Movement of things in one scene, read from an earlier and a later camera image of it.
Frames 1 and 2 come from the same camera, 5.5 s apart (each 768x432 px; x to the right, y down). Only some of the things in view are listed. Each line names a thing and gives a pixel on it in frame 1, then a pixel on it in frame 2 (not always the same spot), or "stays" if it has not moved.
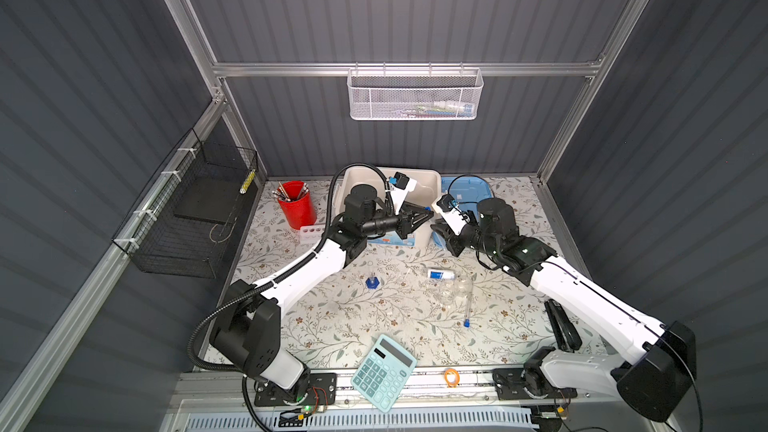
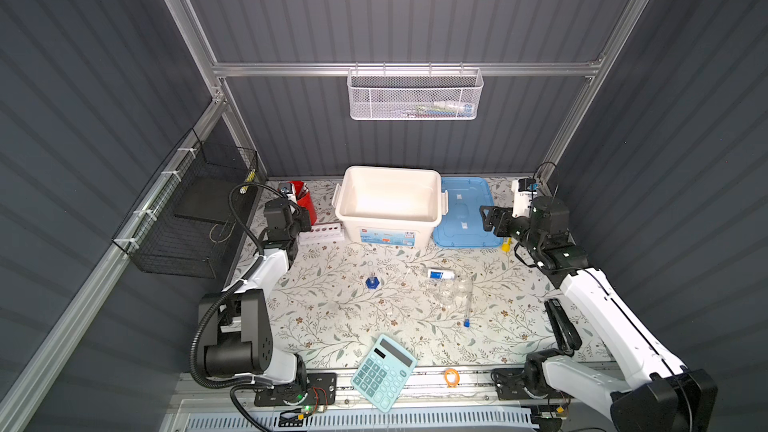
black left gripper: [404, 220] -> [301, 218]
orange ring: [451, 377] stays
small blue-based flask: [372, 282] stays
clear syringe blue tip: [469, 296] stays
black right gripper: [448, 235] -> [504, 215]
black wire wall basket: [181, 226] stays
